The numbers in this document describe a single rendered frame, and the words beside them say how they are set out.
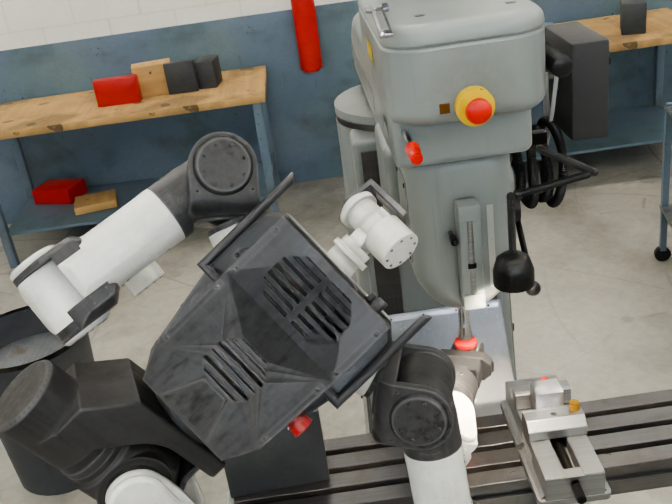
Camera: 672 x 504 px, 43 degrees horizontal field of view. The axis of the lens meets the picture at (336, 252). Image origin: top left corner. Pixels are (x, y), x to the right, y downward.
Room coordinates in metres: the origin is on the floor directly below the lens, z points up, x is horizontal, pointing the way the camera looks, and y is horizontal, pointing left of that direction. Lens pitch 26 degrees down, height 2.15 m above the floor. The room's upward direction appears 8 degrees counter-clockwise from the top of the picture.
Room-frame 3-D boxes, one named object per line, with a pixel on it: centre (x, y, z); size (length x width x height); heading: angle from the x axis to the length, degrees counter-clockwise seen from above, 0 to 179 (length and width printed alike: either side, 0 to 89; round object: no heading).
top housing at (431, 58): (1.50, -0.24, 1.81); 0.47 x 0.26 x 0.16; 0
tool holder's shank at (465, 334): (1.48, -0.24, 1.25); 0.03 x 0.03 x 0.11
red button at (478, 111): (1.23, -0.24, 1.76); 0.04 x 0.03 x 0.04; 90
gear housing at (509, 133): (1.53, -0.24, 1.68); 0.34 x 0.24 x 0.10; 0
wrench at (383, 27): (1.33, -0.12, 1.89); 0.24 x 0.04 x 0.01; 178
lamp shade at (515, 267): (1.30, -0.30, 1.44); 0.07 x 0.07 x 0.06
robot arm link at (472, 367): (1.40, -0.21, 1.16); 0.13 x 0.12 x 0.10; 68
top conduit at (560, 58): (1.52, -0.39, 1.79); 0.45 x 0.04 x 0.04; 0
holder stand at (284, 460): (1.50, 0.20, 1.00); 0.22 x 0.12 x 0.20; 94
